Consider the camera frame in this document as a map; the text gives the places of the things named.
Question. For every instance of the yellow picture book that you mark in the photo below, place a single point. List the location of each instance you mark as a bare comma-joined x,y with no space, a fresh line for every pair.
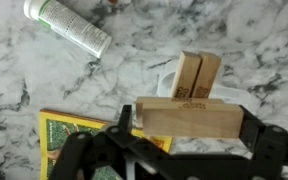
60,130

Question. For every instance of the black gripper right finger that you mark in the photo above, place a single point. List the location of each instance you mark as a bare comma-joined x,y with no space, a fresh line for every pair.
270,146

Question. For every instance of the white plastic measuring cup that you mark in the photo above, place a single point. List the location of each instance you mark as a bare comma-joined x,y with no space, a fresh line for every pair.
164,85

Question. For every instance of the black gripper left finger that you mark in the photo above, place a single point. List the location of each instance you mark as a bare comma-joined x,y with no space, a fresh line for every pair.
94,150

